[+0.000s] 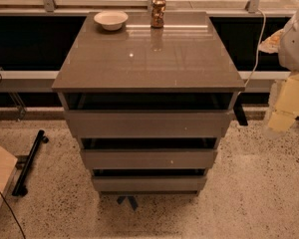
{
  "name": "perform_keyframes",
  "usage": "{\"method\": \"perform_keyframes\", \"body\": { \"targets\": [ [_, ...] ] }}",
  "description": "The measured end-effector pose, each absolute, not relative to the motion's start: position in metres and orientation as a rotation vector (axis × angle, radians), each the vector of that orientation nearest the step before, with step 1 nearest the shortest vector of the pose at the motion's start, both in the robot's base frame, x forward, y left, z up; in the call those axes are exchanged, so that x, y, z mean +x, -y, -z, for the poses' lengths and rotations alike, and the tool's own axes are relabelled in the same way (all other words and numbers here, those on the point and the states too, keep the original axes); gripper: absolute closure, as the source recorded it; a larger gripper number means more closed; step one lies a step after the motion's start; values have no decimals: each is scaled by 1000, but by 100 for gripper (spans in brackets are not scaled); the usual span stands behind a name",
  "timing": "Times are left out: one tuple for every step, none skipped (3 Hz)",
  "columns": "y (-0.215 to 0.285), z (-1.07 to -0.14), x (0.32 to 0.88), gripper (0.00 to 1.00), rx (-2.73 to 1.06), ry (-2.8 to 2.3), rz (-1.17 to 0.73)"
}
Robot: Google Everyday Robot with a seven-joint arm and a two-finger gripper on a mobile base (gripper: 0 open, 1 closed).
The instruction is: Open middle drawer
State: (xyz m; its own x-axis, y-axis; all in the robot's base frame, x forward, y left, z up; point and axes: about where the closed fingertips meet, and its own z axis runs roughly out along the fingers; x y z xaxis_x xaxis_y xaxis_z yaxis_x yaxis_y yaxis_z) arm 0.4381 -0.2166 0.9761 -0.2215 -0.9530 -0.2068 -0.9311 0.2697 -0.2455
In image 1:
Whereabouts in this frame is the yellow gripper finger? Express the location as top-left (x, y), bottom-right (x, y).
top-left (268, 73), bottom-right (299, 132)

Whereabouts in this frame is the grey drawer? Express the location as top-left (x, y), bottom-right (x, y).
top-left (92, 176), bottom-right (206, 192)
top-left (65, 111), bottom-right (232, 138)
top-left (81, 149), bottom-right (217, 169)

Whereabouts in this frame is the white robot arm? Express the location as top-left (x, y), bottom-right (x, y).
top-left (268, 9), bottom-right (299, 132)

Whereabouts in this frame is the grey drawer cabinet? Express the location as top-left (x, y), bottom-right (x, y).
top-left (51, 11), bottom-right (246, 197)

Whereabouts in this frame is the grey top drawer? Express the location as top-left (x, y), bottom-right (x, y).
top-left (65, 111), bottom-right (232, 138)

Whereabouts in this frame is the grey bottom drawer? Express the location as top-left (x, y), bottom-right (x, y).
top-left (92, 176), bottom-right (206, 192)

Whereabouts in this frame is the crushed gold can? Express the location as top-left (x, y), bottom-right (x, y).
top-left (150, 0), bottom-right (166, 28)

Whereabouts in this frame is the white bowl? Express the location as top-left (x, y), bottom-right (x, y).
top-left (94, 11), bottom-right (129, 31)

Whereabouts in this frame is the black metal bar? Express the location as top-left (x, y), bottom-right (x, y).
top-left (12, 129), bottom-right (49, 196)

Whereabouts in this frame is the white cable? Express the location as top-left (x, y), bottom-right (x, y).
top-left (243, 8), bottom-right (267, 87)

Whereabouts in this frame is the metal window rail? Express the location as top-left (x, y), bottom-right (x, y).
top-left (0, 71), bottom-right (290, 93)

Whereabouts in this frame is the black cable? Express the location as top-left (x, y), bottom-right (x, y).
top-left (0, 168), bottom-right (27, 239)

